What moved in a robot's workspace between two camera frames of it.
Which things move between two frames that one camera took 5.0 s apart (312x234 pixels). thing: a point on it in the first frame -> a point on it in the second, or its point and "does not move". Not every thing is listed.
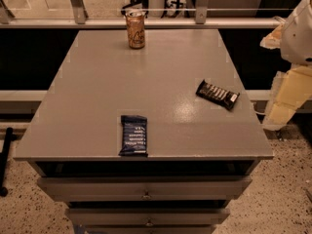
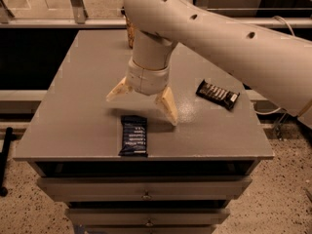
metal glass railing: [164, 6] does not move
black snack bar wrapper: [216, 95] does not move
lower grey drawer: [193, 215] does not move
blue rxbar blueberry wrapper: [134, 136] does not move
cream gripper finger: [273, 40] -> [121, 89]
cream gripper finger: [290, 91] -> [168, 102]
